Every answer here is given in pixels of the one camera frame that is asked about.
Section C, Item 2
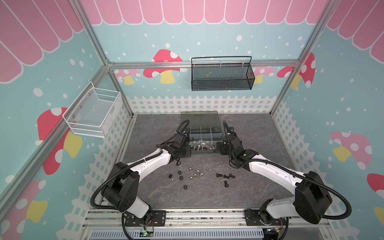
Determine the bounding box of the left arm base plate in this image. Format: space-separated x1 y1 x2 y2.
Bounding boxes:
124 210 167 227

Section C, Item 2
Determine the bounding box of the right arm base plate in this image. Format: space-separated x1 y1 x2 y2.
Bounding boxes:
244 209 286 226

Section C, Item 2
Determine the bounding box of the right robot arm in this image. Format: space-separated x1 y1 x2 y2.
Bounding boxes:
221 122 352 226

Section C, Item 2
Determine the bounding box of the black wire mesh basket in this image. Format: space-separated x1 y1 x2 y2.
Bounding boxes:
191 56 256 92

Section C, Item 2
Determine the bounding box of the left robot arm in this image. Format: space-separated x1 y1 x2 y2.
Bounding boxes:
90 120 191 226

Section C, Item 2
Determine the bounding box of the white wire mesh basket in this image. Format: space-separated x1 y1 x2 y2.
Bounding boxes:
63 82 123 138

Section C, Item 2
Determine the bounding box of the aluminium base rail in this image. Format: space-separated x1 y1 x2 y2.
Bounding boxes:
78 208 336 240

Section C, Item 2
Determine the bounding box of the green plastic organizer box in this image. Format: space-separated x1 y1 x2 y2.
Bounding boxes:
181 111 222 154

